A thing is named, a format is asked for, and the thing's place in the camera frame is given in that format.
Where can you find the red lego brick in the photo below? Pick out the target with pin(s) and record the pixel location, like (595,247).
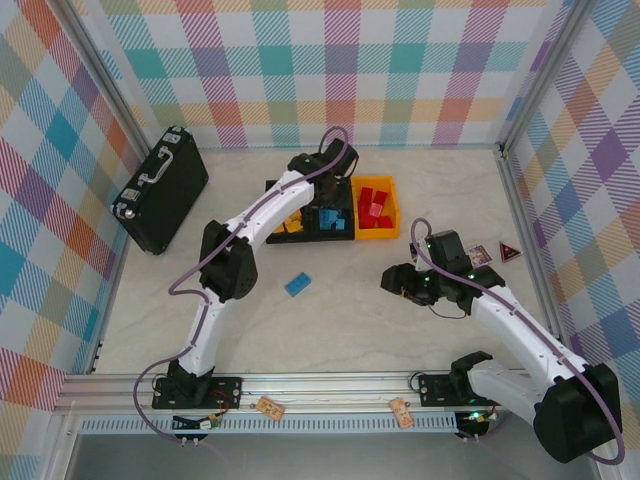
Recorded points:
(382,197)
(366,196)
(376,207)
(385,221)
(365,218)

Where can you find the small blue lego brick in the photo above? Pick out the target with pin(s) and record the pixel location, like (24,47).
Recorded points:
(341,226)

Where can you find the yellow lego brick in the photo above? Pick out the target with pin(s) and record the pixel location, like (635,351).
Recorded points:
(277,229)
(294,225)

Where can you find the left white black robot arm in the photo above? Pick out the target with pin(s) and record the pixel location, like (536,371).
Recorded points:
(270,210)

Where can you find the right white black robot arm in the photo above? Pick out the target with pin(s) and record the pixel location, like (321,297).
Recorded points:
(520,330)

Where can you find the square printed card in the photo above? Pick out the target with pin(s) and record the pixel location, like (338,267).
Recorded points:
(481,254)

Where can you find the yellow plastic bin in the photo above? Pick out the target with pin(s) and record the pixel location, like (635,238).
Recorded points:
(380,233)

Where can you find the black red triangular card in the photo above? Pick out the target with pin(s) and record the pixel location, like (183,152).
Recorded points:
(509,252)

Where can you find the orange paper tag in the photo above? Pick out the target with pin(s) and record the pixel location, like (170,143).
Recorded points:
(270,407)
(401,412)

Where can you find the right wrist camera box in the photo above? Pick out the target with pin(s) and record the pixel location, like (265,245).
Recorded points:
(415,249)

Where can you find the aluminium side rail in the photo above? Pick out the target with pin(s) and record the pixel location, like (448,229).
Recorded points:
(121,250)
(525,225)

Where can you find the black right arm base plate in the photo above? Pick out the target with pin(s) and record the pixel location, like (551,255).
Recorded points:
(432,390)

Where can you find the aluminium front rail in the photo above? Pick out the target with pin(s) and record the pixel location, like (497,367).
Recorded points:
(325,387)

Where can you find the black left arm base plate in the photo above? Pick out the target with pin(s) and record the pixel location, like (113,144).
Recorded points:
(227,392)

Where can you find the aluminium frame post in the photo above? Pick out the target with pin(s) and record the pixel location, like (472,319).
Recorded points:
(542,75)
(117,95)

